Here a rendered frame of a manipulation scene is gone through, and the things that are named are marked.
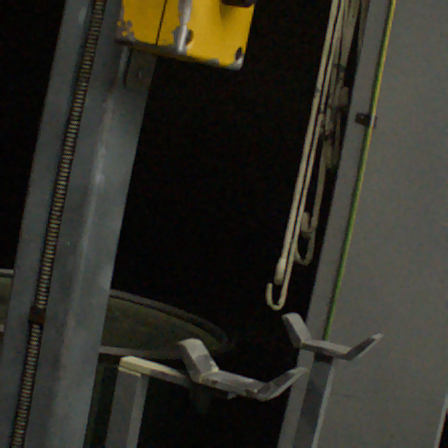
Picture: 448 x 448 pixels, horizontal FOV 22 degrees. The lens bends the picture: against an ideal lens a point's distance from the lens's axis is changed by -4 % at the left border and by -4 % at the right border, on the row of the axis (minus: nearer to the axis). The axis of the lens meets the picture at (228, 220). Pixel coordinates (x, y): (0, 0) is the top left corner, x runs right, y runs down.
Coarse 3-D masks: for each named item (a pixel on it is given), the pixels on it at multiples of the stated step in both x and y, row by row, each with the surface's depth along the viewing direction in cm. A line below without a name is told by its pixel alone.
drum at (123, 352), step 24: (168, 312) 224; (0, 336) 175; (216, 336) 210; (144, 360) 179; (168, 360) 182; (216, 360) 190; (96, 384) 177; (168, 384) 184; (96, 408) 178; (144, 408) 182; (168, 408) 185; (192, 408) 191; (96, 432) 178; (144, 432) 183; (168, 432) 186; (192, 432) 193
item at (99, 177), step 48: (96, 0) 85; (96, 48) 85; (48, 96) 86; (96, 96) 85; (144, 96) 89; (48, 144) 86; (96, 144) 85; (48, 192) 86; (96, 192) 85; (48, 240) 86; (96, 240) 87; (48, 288) 87; (96, 288) 88; (48, 336) 86; (96, 336) 90; (0, 384) 88; (48, 384) 86; (0, 432) 88; (48, 432) 87
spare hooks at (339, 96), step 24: (336, 0) 134; (360, 0) 136; (336, 24) 135; (360, 24) 137; (336, 48) 138; (336, 72) 138; (336, 96) 138; (312, 120) 135; (336, 144) 140; (336, 168) 139; (312, 216) 140; (288, 240) 136; (312, 240) 141; (288, 264) 137
